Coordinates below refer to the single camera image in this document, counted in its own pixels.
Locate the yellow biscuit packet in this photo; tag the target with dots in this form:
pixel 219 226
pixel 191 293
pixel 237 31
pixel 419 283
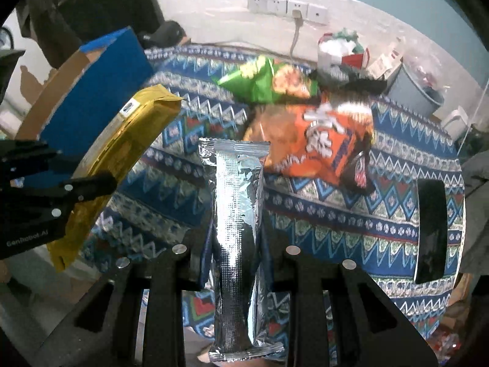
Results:
pixel 118 153

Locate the silver snack packet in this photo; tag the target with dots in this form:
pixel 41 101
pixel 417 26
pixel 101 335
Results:
pixel 237 237

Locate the white peeling door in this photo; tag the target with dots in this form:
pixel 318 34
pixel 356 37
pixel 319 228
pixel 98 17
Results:
pixel 30 80

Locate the blue cardboard box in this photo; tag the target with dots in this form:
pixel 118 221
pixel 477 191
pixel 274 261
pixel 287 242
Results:
pixel 103 84

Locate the blue trash bin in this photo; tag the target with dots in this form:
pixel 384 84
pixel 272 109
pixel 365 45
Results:
pixel 412 91

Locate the hanging black cloth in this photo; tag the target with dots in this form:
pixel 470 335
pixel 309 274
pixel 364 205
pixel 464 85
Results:
pixel 95 4

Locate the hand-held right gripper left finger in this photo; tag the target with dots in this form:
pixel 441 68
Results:
pixel 200 263

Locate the white wall socket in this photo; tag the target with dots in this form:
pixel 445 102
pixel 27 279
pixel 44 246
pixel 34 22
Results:
pixel 318 13
pixel 277 6
pixel 258 4
pixel 292 5

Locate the large orange chip bag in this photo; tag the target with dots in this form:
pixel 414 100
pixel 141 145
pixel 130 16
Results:
pixel 317 141

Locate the patterned tablecloth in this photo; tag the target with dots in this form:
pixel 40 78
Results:
pixel 324 214

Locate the black phone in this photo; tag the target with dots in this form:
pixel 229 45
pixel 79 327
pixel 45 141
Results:
pixel 431 233

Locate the white paper package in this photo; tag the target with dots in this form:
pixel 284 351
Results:
pixel 386 59

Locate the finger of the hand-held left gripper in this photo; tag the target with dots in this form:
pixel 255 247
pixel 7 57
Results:
pixel 91 187

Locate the green snack bag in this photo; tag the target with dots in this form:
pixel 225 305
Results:
pixel 256 80

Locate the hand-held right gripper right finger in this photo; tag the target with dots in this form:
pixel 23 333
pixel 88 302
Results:
pixel 284 271

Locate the black round speaker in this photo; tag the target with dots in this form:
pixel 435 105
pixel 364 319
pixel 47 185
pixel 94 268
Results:
pixel 164 34

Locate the red and white paper bag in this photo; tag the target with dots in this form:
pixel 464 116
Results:
pixel 340 49

